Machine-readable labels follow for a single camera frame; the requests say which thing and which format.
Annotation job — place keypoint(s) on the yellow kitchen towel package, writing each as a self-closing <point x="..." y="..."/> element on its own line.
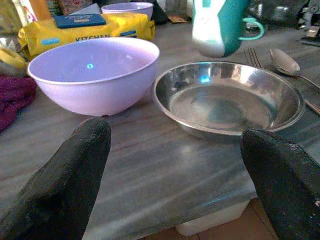
<point x="120" y="25"/>

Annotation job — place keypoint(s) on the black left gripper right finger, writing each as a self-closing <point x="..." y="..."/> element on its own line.
<point x="287" y="187"/>

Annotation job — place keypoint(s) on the maroon cloth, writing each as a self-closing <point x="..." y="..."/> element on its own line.
<point x="15" y="95"/>

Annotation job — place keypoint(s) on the teal and white mug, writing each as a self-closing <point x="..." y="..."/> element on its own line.
<point x="212" y="30"/>

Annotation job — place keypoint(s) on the yellow bottle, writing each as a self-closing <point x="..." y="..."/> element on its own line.
<point x="8" y="15"/>

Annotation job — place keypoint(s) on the steel spoon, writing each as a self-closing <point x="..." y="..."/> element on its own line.
<point x="283" y="62"/>

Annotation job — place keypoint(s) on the small purple plastic bowl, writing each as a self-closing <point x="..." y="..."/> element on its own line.
<point x="130" y="10"/>

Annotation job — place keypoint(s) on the flat blue packet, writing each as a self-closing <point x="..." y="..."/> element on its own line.
<point x="80" y="20"/>

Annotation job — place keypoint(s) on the orange bottle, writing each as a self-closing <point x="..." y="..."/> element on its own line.
<point x="40" y="10"/>

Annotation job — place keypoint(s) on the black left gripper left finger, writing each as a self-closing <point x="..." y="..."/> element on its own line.
<point x="62" y="187"/>

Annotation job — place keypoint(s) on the round steel plate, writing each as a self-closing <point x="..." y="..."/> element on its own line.
<point x="220" y="107"/>

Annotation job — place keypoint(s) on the steel fork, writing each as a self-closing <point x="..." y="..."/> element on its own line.
<point x="252" y="57"/>

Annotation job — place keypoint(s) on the large purple plastic bowl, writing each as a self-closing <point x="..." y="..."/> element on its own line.
<point x="95" y="95"/>

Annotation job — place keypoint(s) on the black pouch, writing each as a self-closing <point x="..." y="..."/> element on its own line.
<point x="160" y="15"/>

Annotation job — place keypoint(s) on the dark wooden grey-topped table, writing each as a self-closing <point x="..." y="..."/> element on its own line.
<point x="162" y="175"/>

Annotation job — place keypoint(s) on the clear glass container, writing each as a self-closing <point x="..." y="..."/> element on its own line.
<point x="10" y="60"/>

